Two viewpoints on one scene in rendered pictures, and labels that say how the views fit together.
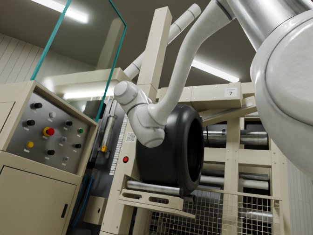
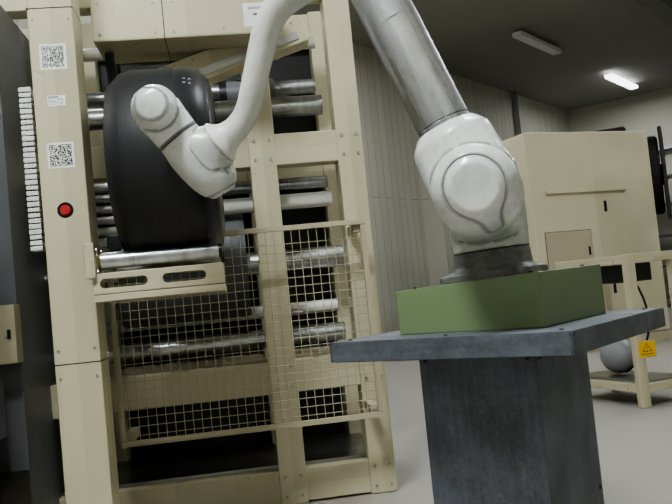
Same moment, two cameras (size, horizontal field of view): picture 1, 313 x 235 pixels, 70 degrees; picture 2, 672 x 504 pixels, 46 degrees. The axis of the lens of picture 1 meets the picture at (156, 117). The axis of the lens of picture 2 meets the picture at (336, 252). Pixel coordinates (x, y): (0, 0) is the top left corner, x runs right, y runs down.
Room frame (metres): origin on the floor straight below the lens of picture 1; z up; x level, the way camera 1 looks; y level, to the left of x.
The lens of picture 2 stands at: (-0.78, 0.81, 0.75)
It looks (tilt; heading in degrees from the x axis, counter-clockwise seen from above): 3 degrees up; 325
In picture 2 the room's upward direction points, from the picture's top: 6 degrees counter-clockwise
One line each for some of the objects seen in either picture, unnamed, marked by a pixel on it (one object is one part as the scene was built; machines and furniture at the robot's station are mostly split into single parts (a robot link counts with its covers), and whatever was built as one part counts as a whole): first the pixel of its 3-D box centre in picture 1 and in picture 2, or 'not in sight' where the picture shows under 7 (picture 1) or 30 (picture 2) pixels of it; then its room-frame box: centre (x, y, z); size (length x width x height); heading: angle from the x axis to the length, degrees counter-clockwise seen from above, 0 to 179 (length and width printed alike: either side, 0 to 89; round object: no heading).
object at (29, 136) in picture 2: (122, 142); (34, 169); (1.56, 0.21, 1.19); 0.05 x 0.04 x 0.48; 152
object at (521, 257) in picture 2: not in sight; (496, 264); (0.35, -0.39, 0.77); 0.22 x 0.18 x 0.06; 118
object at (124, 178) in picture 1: (136, 188); (102, 264); (1.52, 0.04, 0.90); 0.40 x 0.03 x 0.10; 152
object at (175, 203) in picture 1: (150, 199); (160, 279); (1.32, -0.05, 0.83); 0.36 x 0.09 x 0.06; 62
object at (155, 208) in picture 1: (158, 209); (166, 292); (1.44, -0.12, 0.80); 0.37 x 0.36 x 0.02; 152
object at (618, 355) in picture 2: not in sight; (621, 327); (1.94, -2.99, 0.40); 0.60 x 0.35 x 0.80; 167
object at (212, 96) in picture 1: (203, 100); (187, 28); (1.65, -0.37, 1.71); 0.61 x 0.25 x 0.15; 62
